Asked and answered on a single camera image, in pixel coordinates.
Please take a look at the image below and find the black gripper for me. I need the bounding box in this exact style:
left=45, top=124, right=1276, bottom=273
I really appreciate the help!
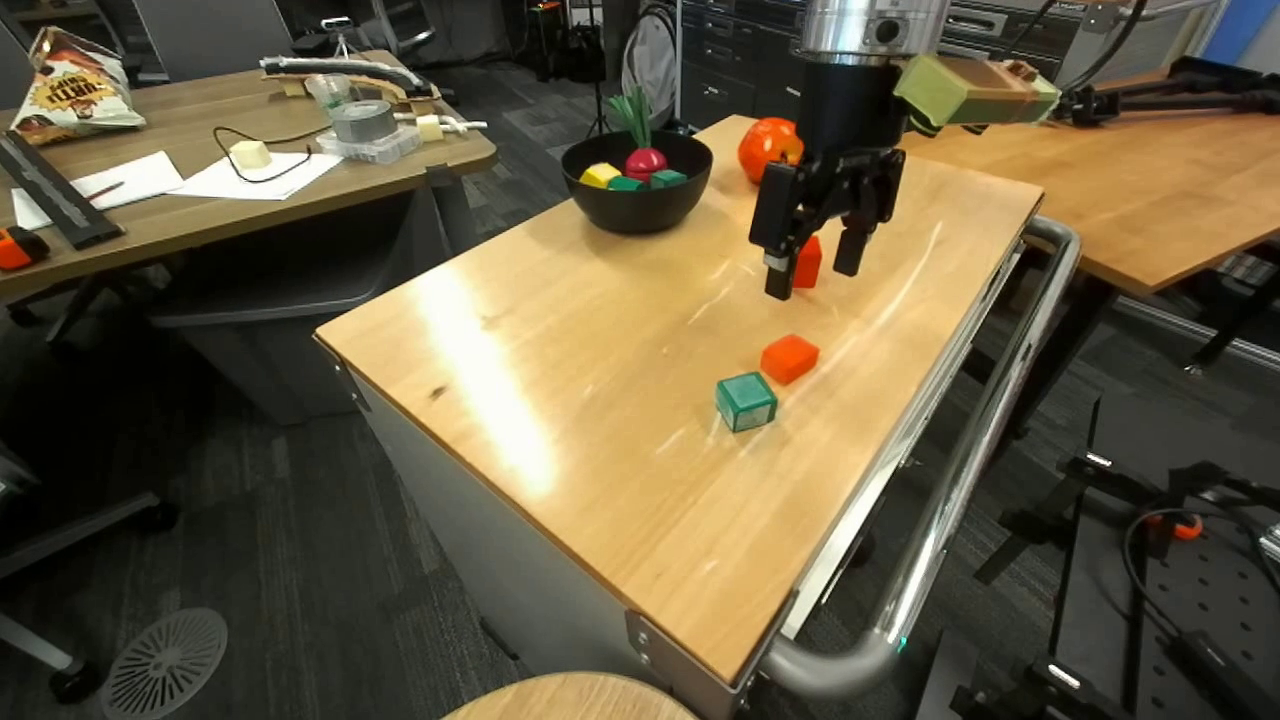
left=749, top=142, right=912, bottom=305

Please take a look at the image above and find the red-orange wooden cube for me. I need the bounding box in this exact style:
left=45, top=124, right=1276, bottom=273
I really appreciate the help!
left=792, top=237, right=829, bottom=293

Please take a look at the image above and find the orange wooden cube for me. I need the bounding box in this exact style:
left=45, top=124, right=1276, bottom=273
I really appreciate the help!
left=756, top=334, right=826, bottom=391

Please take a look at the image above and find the orange apple toy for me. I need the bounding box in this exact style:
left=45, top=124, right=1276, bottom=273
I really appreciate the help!
left=738, top=117, right=807, bottom=187

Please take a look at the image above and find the black bowl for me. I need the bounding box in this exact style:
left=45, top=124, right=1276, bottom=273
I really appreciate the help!
left=559, top=130, right=717, bottom=239

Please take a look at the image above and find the black drawer cabinet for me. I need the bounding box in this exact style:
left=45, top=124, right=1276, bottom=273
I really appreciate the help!
left=676, top=0, right=1112, bottom=145

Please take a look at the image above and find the wooden workbench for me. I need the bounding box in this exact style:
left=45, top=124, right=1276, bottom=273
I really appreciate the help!
left=874, top=76, right=1280, bottom=302

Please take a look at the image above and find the black tripod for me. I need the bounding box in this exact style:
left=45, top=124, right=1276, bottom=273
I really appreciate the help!
left=1058, top=55, right=1280, bottom=133

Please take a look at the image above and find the grey plastic bin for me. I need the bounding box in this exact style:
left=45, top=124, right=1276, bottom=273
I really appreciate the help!
left=1058, top=0, right=1227, bottom=97

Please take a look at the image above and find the white power adapter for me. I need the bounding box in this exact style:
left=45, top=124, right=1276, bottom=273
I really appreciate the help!
left=403, top=112, right=495, bottom=149

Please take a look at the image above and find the grey metal tool cart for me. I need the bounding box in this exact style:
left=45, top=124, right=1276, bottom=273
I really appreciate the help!
left=317, top=225, right=1086, bottom=720

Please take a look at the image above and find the clear plastic container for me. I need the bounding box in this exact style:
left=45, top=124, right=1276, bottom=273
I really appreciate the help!
left=322, top=97, right=407, bottom=167

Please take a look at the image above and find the dark office chair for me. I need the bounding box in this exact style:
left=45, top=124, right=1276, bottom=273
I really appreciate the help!
left=313, top=0, right=445, bottom=64

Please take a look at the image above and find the blue panel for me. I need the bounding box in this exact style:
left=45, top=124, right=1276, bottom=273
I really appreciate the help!
left=1204, top=0, right=1280, bottom=76

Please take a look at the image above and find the round wooden stool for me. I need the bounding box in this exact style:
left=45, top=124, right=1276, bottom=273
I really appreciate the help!
left=439, top=667, right=699, bottom=720

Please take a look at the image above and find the curved black white band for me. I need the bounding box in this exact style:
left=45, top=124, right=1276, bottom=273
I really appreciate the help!
left=257, top=53, right=445, bottom=106

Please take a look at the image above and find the black perforated breadboard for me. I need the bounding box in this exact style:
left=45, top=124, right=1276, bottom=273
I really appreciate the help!
left=1116, top=533, right=1280, bottom=720

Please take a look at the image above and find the large white paper sheet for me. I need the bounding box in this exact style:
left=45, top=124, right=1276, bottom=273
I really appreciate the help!
left=167, top=149, right=349, bottom=207

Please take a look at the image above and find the white round puck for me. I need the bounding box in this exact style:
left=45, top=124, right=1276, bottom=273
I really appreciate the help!
left=230, top=135, right=282, bottom=172

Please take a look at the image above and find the wooden office desk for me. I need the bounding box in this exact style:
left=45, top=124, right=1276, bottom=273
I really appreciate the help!
left=0, top=64, right=501, bottom=314

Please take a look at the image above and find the grey office chair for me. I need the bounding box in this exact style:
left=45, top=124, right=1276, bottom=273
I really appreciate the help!
left=124, top=0, right=297, bottom=80

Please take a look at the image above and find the small white paper sheet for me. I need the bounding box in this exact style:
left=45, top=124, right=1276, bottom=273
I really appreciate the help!
left=73, top=149, right=194, bottom=218

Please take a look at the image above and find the long black bar device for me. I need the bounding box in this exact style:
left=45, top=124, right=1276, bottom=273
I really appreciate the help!
left=0, top=133, right=128, bottom=255

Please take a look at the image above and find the chips bag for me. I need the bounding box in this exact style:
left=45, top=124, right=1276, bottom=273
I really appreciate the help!
left=9, top=25, right=154, bottom=149

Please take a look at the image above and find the dark office chair base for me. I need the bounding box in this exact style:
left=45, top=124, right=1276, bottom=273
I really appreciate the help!
left=0, top=436, right=183, bottom=713

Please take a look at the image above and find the round floor grille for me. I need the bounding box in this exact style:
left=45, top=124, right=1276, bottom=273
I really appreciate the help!
left=98, top=606, right=234, bottom=720

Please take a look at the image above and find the small orange object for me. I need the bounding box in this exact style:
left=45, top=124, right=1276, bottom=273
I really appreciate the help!
left=0, top=230, right=57, bottom=280

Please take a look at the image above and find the chrome cart handle rail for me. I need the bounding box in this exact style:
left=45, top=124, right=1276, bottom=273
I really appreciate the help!
left=756, top=218, right=1086, bottom=706

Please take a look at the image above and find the black camera stand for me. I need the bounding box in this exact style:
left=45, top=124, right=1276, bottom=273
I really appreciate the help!
left=951, top=395, right=1280, bottom=720

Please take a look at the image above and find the orange clamp handle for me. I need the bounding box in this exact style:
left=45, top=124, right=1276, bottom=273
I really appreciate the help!
left=1147, top=510, right=1214, bottom=548

